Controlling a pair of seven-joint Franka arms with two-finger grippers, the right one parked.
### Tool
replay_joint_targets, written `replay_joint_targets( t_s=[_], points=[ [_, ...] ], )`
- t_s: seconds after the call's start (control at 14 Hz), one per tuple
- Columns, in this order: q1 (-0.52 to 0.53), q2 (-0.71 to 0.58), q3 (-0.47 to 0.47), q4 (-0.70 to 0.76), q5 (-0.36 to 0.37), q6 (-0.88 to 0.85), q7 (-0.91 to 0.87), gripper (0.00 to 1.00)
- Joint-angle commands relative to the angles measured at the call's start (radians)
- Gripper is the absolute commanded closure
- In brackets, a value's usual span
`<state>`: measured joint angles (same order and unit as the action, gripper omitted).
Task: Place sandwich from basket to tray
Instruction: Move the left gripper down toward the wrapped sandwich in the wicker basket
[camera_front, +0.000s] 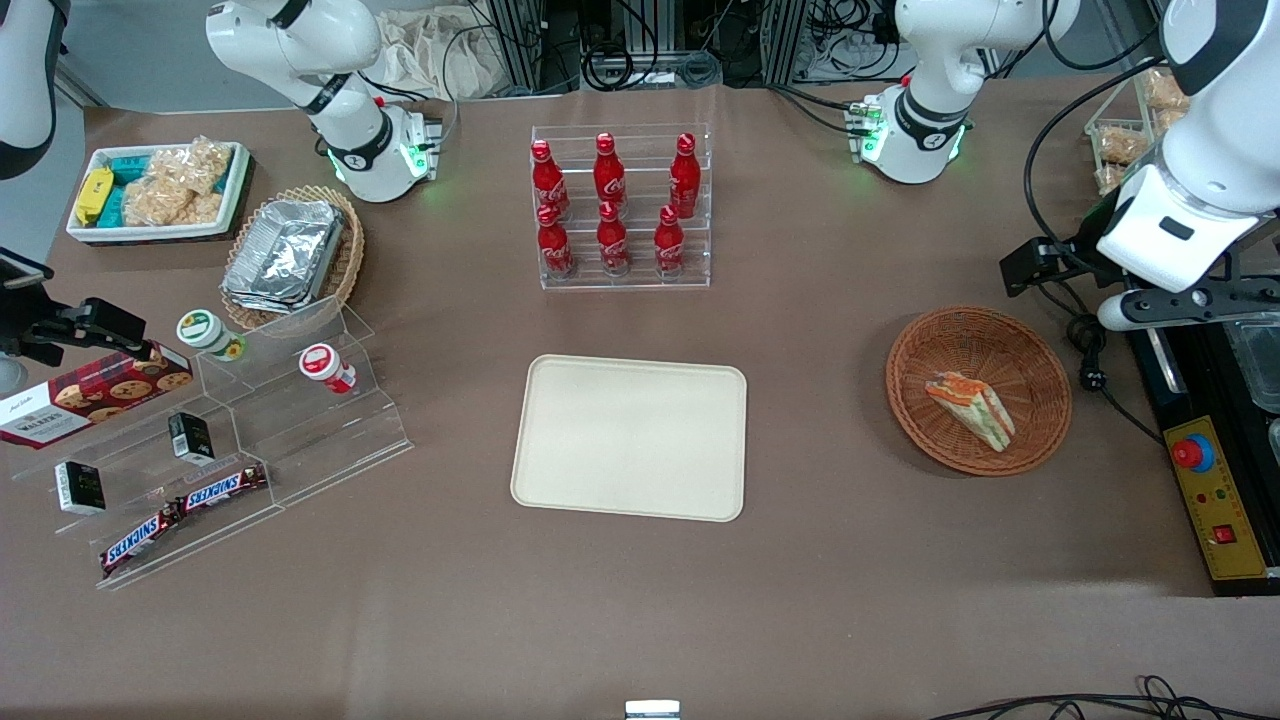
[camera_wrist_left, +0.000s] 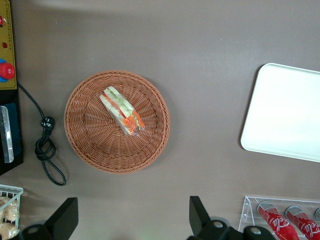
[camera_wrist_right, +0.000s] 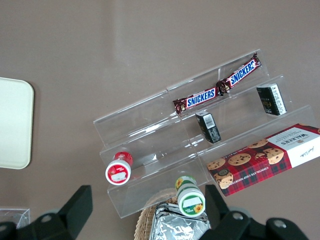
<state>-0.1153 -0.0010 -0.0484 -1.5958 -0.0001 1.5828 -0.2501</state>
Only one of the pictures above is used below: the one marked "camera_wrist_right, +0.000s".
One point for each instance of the red lidded small jar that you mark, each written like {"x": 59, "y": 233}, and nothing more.
{"x": 118, "y": 172}

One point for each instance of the clear acrylic bottle rack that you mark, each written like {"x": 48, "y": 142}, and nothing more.
{"x": 15, "y": 216}

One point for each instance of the cream rectangular plastic tray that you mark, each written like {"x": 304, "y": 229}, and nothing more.
{"x": 15, "y": 125}

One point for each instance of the silver foil container stack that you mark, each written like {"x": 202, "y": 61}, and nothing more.
{"x": 175, "y": 226}

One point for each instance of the brown Snickers chocolate bar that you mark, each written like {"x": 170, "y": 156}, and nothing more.
{"x": 241, "y": 73}
{"x": 200, "y": 98}

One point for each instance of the light wicker basket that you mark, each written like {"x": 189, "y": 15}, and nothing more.
{"x": 146, "y": 222}

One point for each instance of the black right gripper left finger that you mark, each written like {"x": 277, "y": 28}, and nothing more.
{"x": 75, "y": 210}

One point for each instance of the green sunflower lidded small jar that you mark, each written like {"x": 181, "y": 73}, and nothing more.
{"x": 191, "y": 201}

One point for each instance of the red tartan Walkers cookie box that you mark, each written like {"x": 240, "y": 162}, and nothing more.
{"x": 262, "y": 160}

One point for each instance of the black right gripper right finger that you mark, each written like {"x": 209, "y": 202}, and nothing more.
{"x": 220, "y": 215}

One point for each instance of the small black box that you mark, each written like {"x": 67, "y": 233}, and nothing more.
{"x": 271, "y": 100}
{"x": 208, "y": 127}

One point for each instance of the clear acrylic stepped display stand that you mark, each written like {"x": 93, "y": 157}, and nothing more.
{"x": 150, "y": 140}
{"x": 240, "y": 110}

